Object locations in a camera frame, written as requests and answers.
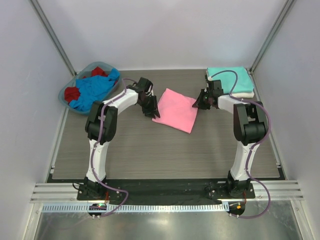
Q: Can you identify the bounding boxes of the pink t shirt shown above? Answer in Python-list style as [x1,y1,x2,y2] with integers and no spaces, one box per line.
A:
[152,88,198,134]

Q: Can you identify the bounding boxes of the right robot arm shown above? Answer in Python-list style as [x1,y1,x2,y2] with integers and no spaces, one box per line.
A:
[192,80,269,198]

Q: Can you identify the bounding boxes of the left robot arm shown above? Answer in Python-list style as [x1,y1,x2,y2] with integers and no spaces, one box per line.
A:
[77,77,160,200]

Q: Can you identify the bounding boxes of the white folded t shirt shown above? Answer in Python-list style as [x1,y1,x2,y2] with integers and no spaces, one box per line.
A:
[204,73,255,99]

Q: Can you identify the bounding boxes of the teal folded t shirt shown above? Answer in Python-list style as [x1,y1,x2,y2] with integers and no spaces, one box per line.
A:
[206,66,254,95]

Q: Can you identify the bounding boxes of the blue plastic basket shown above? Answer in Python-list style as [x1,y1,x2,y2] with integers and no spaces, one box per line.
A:
[58,61,121,115]

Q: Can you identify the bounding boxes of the blue t shirt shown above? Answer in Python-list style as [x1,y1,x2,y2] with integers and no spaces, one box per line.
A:
[69,67,120,113]

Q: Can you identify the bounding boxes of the red t shirt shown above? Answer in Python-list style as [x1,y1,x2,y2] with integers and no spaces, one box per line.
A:
[63,66,109,104]

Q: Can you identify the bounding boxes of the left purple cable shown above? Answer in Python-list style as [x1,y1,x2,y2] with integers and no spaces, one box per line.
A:
[89,77,129,217]

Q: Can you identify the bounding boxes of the purple cable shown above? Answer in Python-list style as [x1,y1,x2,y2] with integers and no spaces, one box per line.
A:
[207,70,272,220]
[89,77,129,217]

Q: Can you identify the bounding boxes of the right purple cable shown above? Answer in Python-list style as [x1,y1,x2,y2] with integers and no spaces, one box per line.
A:
[207,70,272,220]

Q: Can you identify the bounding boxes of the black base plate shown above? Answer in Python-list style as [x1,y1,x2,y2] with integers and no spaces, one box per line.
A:
[77,178,256,202]

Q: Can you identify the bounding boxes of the slotted cable duct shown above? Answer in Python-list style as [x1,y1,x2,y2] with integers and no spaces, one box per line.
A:
[42,202,229,214]

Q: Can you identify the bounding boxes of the right aluminium frame post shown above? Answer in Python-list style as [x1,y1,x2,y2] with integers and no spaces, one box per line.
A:
[248,0,296,75]

